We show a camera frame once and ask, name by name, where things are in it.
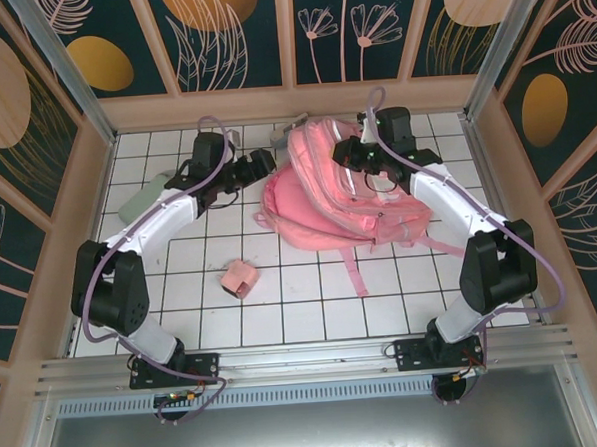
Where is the pink backpack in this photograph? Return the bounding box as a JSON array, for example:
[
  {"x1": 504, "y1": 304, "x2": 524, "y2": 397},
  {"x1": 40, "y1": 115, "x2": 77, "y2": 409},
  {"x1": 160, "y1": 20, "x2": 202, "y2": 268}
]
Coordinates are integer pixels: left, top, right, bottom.
[{"x1": 248, "y1": 108, "x2": 464, "y2": 303}]

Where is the beige blue stapler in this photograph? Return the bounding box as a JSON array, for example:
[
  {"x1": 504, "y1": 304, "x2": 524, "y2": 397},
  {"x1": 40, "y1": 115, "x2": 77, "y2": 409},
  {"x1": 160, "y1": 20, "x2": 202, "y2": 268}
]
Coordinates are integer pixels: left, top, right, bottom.
[{"x1": 268, "y1": 112, "x2": 311, "y2": 149}]

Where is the mint green pencil case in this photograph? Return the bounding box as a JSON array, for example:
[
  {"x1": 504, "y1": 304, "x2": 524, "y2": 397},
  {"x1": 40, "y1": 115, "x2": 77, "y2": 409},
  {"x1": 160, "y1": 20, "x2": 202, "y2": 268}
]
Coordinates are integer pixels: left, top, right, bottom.
[{"x1": 115, "y1": 169, "x2": 178, "y2": 225}]

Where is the small pink box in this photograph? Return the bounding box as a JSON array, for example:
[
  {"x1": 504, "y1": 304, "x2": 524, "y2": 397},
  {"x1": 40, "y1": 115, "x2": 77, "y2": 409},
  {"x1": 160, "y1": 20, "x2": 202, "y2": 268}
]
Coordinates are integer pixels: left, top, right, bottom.
[{"x1": 218, "y1": 258, "x2": 261, "y2": 301}]

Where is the left small connector board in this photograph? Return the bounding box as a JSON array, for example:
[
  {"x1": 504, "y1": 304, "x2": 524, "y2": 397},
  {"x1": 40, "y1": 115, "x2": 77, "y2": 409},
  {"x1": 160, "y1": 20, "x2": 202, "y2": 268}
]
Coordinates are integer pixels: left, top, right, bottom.
[{"x1": 153, "y1": 388, "x2": 199, "y2": 407}]

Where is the small connector board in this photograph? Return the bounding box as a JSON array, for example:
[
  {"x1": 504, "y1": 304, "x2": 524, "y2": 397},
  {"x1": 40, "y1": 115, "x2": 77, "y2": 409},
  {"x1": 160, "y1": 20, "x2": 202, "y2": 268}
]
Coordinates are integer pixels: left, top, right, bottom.
[
  {"x1": 448, "y1": 365, "x2": 488, "y2": 383},
  {"x1": 153, "y1": 388, "x2": 199, "y2": 407}
]

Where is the right small connector board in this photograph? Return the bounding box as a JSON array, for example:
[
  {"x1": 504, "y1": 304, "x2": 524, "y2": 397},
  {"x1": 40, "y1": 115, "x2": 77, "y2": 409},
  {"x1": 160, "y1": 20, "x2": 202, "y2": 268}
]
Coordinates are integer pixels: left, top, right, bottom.
[{"x1": 448, "y1": 365, "x2": 488, "y2": 383}]

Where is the grey steel sheet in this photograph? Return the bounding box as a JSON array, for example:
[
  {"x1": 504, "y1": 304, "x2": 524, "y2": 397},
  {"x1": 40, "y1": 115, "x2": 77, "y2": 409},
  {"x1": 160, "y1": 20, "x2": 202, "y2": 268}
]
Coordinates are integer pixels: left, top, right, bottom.
[{"x1": 16, "y1": 362, "x2": 597, "y2": 447}]

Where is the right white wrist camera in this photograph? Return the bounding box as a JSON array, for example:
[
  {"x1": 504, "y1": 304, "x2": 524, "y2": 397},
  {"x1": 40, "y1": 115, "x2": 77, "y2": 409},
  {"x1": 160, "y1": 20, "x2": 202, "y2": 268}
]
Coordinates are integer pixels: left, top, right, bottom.
[{"x1": 356, "y1": 117, "x2": 376, "y2": 144}]

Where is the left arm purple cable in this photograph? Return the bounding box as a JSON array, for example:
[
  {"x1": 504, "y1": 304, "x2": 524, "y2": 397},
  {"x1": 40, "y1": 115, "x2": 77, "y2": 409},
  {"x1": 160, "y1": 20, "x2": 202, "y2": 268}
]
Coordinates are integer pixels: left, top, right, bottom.
[{"x1": 71, "y1": 114, "x2": 253, "y2": 431}]

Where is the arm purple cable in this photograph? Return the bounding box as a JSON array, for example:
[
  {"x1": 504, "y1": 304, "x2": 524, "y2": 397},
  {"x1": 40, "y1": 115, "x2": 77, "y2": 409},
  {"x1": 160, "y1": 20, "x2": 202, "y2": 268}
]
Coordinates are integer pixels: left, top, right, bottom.
[
  {"x1": 71, "y1": 114, "x2": 253, "y2": 431},
  {"x1": 358, "y1": 76, "x2": 573, "y2": 411}
]

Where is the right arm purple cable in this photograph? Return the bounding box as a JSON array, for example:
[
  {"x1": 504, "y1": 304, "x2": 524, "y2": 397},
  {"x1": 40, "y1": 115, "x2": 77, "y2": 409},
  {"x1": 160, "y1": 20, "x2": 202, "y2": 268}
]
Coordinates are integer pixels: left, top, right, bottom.
[{"x1": 358, "y1": 76, "x2": 573, "y2": 411}]

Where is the left aluminium side rail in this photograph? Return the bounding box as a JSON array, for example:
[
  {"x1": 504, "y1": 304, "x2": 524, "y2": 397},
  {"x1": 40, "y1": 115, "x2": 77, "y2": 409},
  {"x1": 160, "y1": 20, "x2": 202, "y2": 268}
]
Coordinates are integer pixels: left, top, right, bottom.
[{"x1": 48, "y1": 134, "x2": 131, "y2": 358}]

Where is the right aluminium corner post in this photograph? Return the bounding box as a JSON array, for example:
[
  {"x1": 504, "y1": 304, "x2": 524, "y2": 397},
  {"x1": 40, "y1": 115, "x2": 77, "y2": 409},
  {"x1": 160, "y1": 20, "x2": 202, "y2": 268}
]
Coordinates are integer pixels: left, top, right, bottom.
[{"x1": 455, "y1": 0, "x2": 559, "y2": 122}]

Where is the aluminium corner post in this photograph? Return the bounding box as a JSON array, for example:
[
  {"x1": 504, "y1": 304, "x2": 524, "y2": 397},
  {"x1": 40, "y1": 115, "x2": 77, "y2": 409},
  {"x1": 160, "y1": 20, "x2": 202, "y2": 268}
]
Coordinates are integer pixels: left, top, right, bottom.
[
  {"x1": 455, "y1": 0, "x2": 559, "y2": 122},
  {"x1": 5, "y1": 0, "x2": 120, "y2": 152}
]

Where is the left aluminium corner post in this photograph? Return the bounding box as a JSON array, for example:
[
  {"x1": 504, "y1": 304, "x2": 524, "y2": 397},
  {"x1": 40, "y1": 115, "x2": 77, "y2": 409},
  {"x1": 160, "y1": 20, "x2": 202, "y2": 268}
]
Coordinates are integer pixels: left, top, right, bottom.
[{"x1": 5, "y1": 0, "x2": 120, "y2": 152}]

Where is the aluminium mounting rail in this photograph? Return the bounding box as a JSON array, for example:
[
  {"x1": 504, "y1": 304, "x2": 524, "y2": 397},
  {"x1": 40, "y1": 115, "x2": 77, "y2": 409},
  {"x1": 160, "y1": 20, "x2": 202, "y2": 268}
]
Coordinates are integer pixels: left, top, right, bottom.
[{"x1": 32, "y1": 322, "x2": 580, "y2": 399}]

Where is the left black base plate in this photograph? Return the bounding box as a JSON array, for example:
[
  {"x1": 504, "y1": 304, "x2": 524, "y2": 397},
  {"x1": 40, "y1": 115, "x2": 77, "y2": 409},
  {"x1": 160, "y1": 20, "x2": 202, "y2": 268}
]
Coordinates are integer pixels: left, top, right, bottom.
[{"x1": 128, "y1": 351, "x2": 222, "y2": 391}]

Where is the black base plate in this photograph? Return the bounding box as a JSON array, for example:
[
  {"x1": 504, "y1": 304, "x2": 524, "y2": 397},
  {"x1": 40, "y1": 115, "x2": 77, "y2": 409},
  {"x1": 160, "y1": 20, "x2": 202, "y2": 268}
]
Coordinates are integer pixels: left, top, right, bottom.
[
  {"x1": 392, "y1": 333, "x2": 487, "y2": 375},
  {"x1": 128, "y1": 351, "x2": 222, "y2": 391}
]

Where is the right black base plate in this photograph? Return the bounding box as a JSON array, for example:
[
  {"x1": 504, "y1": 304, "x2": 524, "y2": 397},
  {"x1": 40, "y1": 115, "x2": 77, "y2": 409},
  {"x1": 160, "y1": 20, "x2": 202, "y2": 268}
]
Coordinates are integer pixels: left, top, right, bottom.
[{"x1": 392, "y1": 333, "x2": 487, "y2": 375}]

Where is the slotted grey cable duct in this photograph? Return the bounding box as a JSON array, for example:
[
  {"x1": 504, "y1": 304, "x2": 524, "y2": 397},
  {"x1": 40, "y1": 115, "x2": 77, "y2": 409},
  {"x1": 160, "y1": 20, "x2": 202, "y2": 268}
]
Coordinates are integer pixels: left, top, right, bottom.
[{"x1": 54, "y1": 378, "x2": 439, "y2": 418}]

